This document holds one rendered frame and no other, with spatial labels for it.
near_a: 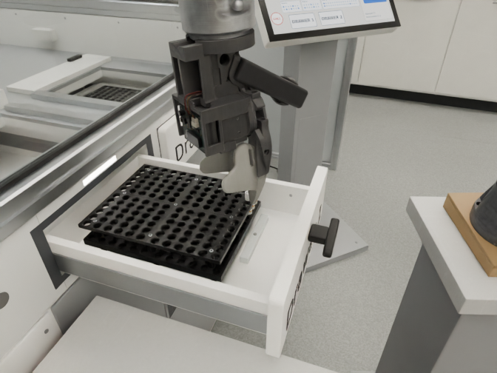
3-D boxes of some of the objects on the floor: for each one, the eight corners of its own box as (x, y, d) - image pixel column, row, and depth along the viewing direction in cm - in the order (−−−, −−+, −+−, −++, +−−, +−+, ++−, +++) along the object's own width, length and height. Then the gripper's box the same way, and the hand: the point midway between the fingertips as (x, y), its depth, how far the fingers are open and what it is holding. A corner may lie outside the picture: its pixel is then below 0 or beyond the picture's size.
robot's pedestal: (438, 374, 127) (538, 195, 83) (481, 482, 102) (655, 308, 59) (350, 372, 128) (403, 192, 84) (371, 479, 103) (462, 304, 59)
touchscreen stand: (367, 249, 176) (427, 15, 117) (283, 280, 160) (303, 29, 102) (310, 192, 213) (333, -7, 154) (237, 213, 198) (233, 1, 139)
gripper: (153, 33, 40) (184, 195, 52) (201, 51, 32) (225, 237, 44) (222, 21, 44) (236, 174, 56) (280, 34, 36) (282, 209, 48)
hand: (248, 186), depth 50 cm, fingers open, 3 cm apart
